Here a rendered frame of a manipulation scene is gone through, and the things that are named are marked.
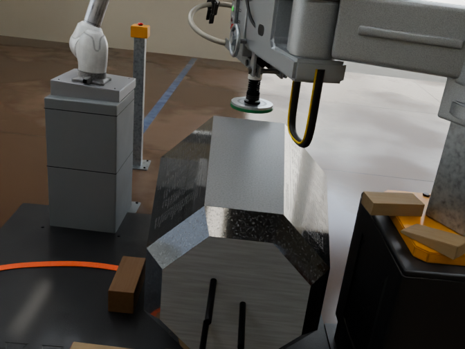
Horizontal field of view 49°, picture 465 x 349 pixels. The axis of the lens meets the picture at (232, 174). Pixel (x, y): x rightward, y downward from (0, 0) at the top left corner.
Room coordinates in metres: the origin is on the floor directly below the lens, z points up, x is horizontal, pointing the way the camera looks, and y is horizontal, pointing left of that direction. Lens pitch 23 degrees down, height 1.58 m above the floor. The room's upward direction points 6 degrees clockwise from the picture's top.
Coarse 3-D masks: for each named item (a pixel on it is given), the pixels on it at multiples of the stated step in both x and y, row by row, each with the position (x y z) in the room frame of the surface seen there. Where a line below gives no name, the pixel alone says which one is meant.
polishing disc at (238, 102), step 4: (232, 100) 2.53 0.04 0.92; (236, 100) 2.53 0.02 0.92; (240, 100) 2.54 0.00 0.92; (260, 100) 2.59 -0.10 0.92; (264, 100) 2.60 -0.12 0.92; (232, 104) 2.49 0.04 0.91; (236, 104) 2.47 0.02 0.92; (240, 104) 2.48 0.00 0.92; (244, 104) 2.48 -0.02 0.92; (248, 104) 2.49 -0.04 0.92; (260, 104) 2.52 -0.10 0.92; (264, 104) 2.53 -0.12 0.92; (268, 104) 2.54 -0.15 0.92; (272, 104) 2.54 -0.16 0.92; (244, 108) 2.44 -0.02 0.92; (248, 108) 2.43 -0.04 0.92; (252, 108) 2.43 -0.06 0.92; (256, 108) 2.43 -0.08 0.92; (260, 108) 2.44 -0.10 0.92; (264, 108) 2.45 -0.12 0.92; (268, 108) 2.47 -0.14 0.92
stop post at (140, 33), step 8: (136, 24) 3.78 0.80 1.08; (136, 32) 3.69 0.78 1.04; (144, 32) 3.70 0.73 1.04; (136, 40) 3.71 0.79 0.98; (144, 40) 3.72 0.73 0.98; (136, 48) 3.71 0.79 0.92; (144, 48) 3.72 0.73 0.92; (136, 56) 3.71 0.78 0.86; (144, 56) 3.72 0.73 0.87; (136, 64) 3.71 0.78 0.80; (144, 64) 3.73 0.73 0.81; (136, 72) 3.71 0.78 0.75; (144, 72) 3.74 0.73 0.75; (136, 80) 3.72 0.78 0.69; (144, 80) 3.75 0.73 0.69; (136, 88) 3.72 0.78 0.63; (144, 88) 3.76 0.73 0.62; (136, 96) 3.72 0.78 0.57; (144, 96) 3.78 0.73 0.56; (136, 104) 3.72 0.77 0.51; (144, 104) 3.79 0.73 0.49; (136, 112) 3.72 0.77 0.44; (136, 120) 3.72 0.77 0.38; (136, 128) 3.72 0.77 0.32; (136, 136) 3.72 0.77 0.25; (136, 144) 3.72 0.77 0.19; (136, 152) 3.72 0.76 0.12; (136, 160) 3.72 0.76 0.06; (144, 160) 3.84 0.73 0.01; (136, 168) 3.66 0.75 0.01; (144, 168) 3.67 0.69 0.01
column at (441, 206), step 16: (464, 128) 1.67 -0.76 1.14; (448, 144) 1.71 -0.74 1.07; (464, 144) 1.66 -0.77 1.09; (448, 160) 1.69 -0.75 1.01; (464, 160) 1.64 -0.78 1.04; (448, 176) 1.68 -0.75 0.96; (464, 176) 1.63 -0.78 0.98; (432, 192) 1.72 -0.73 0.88; (448, 192) 1.66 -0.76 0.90; (464, 192) 1.61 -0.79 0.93; (432, 208) 1.70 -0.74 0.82; (448, 208) 1.65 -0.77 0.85; (464, 208) 1.60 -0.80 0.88; (448, 224) 1.63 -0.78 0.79; (464, 224) 1.59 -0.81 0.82
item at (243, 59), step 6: (228, 42) 2.87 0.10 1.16; (228, 48) 2.86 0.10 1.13; (240, 60) 2.60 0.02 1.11; (246, 60) 2.47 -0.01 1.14; (246, 66) 2.48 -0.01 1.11; (258, 66) 2.30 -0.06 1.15; (270, 66) 2.49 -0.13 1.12; (258, 72) 2.30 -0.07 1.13; (264, 72) 2.33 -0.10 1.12; (270, 72) 2.34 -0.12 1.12; (276, 72) 2.35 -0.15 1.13; (282, 78) 2.33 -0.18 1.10
